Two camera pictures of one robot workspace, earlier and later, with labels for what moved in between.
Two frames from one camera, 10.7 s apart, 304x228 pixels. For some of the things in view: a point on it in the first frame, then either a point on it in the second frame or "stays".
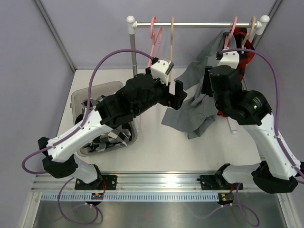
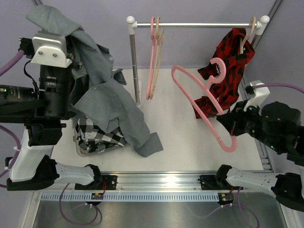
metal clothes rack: x=132 y=25 stays
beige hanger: x=171 y=43 → x=159 y=38
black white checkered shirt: x=120 y=135 stays
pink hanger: x=230 y=33 → x=215 y=78
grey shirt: x=197 y=114 → x=97 y=90
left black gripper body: x=161 y=91 → x=76 y=65
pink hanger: x=154 y=38 stays
